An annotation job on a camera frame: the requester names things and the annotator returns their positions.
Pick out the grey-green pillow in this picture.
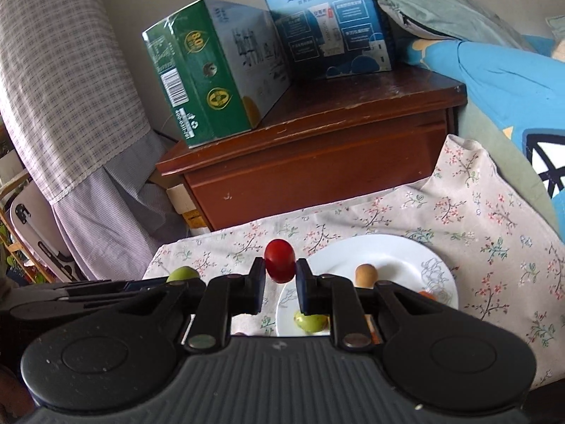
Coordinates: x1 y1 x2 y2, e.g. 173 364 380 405
373 0 537 51

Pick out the white folding chair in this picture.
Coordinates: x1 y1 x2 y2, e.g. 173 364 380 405
9 181 82 281

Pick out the red cherry tomato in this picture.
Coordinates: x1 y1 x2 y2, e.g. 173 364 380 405
264 238 296 283

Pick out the floral tablecloth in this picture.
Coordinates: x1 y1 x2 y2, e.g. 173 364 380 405
142 135 565 389

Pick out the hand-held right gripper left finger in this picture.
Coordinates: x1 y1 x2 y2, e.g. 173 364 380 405
119 258 267 352

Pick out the blue printed blanket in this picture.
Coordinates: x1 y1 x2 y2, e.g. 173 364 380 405
404 35 565 199

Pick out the round green jujube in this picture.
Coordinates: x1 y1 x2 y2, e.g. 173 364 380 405
166 266 200 284

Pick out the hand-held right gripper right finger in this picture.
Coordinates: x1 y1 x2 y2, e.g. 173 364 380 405
297 258 446 349

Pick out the green carton box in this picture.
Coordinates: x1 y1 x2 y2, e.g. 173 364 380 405
142 0 291 149

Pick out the plaid cloth cover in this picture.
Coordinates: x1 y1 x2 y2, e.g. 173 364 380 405
0 0 153 206

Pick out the small brown kiwi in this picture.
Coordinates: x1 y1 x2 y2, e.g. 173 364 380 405
355 264 378 289

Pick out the brown wooden nightstand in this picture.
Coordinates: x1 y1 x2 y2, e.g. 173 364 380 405
155 71 468 232

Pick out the white ceramic plate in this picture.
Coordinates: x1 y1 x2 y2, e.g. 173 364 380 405
276 234 460 337

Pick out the lilac striped cloth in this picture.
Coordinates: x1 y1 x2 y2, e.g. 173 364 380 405
53 130 190 281

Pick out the blue carton box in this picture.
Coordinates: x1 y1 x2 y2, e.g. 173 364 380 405
264 0 395 81

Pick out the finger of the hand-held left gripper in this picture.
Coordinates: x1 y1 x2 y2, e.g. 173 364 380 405
59 280 171 307

